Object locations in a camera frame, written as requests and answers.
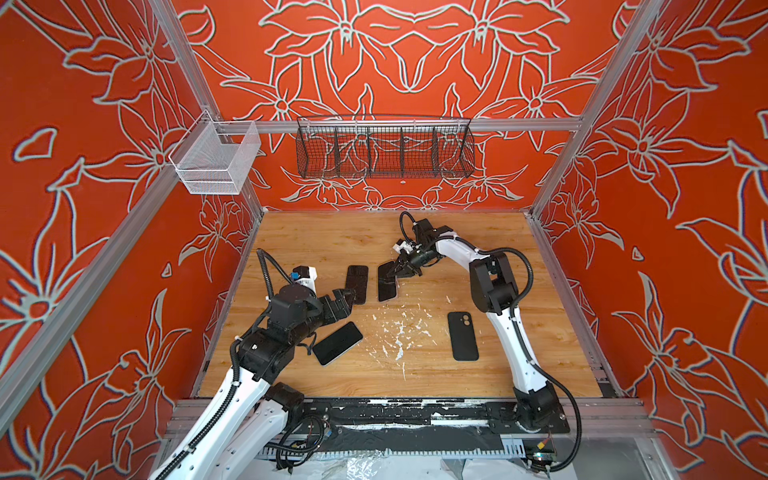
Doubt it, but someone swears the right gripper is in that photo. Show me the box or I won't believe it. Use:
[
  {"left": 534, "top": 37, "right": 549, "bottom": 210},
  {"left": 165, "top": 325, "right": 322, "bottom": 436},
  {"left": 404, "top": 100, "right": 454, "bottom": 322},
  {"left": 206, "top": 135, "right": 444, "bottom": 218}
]
[{"left": 385, "top": 247, "right": 437, "bottom": 278}]

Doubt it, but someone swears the black smartphone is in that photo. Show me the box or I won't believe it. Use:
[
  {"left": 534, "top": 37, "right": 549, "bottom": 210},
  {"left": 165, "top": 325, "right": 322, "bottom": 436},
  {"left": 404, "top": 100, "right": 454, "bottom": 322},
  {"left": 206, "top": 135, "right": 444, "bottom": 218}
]
[
  {"left": 312, "top": 322, "right": 363, "bottom": 366},
  {"left": 377, "top": 261, "right": 398, "bottom": 302}
]

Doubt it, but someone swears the black smartphone picked up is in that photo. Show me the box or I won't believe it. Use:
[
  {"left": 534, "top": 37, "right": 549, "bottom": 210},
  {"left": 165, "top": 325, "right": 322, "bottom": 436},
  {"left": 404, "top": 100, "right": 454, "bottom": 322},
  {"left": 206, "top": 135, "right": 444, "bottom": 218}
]
[{"left": 344, "top": 264, "right": 370, "bottom": 306}]

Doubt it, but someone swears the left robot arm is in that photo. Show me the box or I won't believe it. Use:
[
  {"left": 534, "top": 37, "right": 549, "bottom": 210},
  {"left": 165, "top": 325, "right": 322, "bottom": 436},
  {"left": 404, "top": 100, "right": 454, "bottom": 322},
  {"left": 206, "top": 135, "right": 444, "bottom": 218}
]
[{"left": 150, "top": 280, "right": 355, "bottom": 479}]

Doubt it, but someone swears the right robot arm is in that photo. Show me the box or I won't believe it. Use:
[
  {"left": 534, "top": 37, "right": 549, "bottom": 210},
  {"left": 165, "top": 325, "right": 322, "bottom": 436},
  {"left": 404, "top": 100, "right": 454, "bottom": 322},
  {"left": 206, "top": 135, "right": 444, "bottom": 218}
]
[{"left": 377, "top": 219, "right": 583, "bottom": 434}]

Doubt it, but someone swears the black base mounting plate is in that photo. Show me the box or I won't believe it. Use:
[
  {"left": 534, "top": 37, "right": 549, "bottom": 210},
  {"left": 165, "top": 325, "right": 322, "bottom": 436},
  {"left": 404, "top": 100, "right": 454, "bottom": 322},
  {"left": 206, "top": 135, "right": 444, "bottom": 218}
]
[{"left": 273, "top": 397, "right": 575, "bottom": 436}]

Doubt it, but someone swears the white mesh basket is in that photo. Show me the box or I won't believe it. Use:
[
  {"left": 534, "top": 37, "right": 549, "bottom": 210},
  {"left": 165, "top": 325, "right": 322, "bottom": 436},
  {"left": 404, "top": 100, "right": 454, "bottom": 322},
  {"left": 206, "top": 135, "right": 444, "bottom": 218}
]
[{"left": 169, "top": 110, "right": 262, "bottom": 195}]

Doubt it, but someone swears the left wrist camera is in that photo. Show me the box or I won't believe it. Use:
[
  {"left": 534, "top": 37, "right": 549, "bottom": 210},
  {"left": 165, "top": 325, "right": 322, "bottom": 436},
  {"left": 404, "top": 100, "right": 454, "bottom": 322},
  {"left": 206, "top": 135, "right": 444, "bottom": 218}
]
[{"left": 291, "top": 265, "right": 317, "bottom": 294}]

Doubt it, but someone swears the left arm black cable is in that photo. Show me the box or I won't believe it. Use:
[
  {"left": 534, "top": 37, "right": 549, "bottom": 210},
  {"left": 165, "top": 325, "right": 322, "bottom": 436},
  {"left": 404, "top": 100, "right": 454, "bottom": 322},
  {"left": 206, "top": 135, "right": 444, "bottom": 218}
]
[{"left": 256, "top": 248, "right": 295, "bottom": 301}]

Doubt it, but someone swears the black wire basket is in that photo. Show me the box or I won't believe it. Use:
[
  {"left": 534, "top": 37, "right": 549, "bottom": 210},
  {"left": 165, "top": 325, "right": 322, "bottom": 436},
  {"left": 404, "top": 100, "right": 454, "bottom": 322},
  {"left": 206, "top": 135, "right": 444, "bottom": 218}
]
[{"left": 295, "top": 114, "right": 476, "bottom": 180}]

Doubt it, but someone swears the aluminium frame rail back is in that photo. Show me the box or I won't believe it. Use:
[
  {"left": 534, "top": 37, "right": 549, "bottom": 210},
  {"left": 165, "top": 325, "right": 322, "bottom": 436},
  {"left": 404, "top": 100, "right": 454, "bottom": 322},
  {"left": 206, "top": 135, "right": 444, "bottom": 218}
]
[{"left": 215, "top": 117, "right": 584, "bottom": 136}]

